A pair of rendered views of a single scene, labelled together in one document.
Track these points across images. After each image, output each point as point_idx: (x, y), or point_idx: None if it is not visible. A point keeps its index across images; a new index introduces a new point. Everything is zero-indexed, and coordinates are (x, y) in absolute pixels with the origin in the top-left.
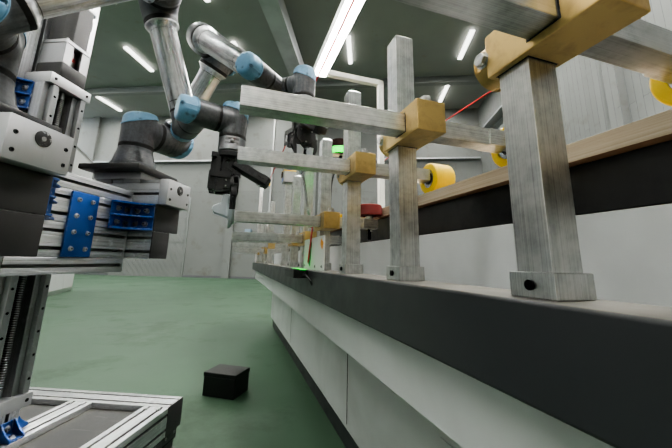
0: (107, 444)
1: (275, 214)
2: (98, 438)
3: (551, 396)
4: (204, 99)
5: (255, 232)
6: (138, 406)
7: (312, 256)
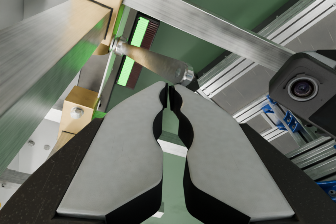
0: (240, 63)
1: (236, 26)
2: (241, 73)
3: None
4: None
5: (176, 144)
6: (212, 100)
7: (123, 25)
